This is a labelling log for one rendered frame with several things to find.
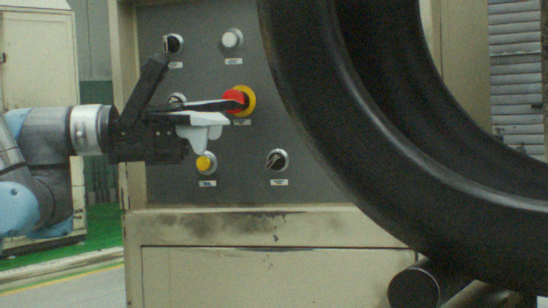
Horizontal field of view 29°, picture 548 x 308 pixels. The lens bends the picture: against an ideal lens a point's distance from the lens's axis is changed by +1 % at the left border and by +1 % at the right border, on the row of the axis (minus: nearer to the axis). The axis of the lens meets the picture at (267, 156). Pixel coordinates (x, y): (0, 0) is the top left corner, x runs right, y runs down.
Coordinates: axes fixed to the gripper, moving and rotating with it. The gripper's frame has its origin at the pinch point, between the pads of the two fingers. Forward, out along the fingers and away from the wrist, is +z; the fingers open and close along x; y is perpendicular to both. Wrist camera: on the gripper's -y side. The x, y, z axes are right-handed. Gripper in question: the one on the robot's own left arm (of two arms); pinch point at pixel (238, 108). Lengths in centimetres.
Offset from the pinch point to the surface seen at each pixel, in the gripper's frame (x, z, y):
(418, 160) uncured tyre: 64, 25, -4
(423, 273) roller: 63, 25, 6
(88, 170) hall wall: -988, -334, 204
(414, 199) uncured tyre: 64, 24, -1
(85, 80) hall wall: -1007, -333, 104
